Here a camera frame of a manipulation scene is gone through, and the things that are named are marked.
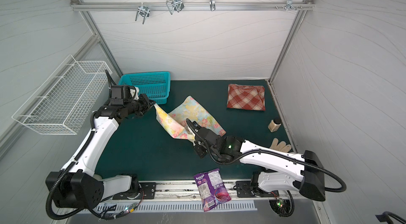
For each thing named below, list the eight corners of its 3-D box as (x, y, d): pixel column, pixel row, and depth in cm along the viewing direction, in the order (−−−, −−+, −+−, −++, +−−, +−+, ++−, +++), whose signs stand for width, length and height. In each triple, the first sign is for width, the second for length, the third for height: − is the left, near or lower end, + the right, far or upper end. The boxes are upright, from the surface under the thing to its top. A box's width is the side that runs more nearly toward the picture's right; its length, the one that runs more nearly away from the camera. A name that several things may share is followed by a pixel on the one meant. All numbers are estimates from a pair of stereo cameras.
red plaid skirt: (228, 110, 105) (228, 107, 103) (225, 87, 119) (226, 84, 116) (268, 110, 106) (270, 107, 103) (261, 87, 119) (263, 84, 116)
